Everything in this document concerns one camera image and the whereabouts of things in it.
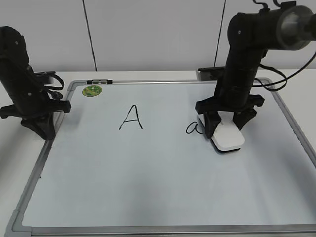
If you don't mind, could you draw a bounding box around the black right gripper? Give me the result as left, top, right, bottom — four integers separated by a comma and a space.
195, 70, 264, 138

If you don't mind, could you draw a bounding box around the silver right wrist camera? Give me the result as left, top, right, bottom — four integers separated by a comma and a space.
197, 66, 225, 81

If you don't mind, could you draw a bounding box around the black marker clip on frame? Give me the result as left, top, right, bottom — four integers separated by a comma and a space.
86, 79, 113, 85

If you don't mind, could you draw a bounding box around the white whiteboard eraser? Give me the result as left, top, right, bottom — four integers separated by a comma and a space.
197, 112, 245, 154

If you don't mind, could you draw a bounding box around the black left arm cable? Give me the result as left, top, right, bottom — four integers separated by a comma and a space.
37, 73, 65, 101

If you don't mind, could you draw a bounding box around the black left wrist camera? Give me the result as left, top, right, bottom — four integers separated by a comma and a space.
34, 71, 56, 85

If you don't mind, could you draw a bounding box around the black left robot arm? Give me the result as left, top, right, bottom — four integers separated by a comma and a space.
0, 26, 71, 140

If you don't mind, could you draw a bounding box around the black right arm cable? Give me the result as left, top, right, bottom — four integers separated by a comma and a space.
253, 49, 316, 92

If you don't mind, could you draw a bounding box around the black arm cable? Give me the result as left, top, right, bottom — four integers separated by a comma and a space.
253, 49, 316, 92
37, 73, 65, 101

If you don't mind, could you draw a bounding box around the round green magnet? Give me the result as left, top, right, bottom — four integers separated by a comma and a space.
82, 85, 102, 97

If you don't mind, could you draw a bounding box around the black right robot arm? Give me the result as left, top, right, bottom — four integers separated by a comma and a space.
195, 1, 316, 138

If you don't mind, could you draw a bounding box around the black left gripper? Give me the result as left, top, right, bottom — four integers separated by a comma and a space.
0, 67, 71, 140

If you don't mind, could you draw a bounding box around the white board with grey frame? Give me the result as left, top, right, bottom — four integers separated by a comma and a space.
5, 80, 316, 237

